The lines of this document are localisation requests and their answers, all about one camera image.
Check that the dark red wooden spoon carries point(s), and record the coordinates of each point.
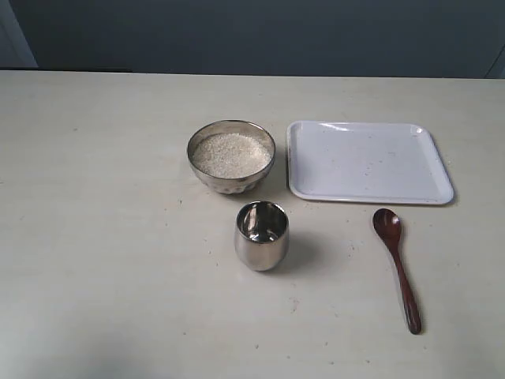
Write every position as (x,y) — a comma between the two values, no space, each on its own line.
(388,227)

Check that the white cooked rice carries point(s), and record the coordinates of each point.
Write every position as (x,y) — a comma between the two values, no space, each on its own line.
(230,155)

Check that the hammered metal rice bowl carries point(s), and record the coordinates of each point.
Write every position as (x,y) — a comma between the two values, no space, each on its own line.
(232,185)

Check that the steel cup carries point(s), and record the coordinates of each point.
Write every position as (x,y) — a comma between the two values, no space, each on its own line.
(261,235)

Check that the white rectangular plastic tray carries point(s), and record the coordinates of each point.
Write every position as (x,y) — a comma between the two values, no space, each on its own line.
(366,162)

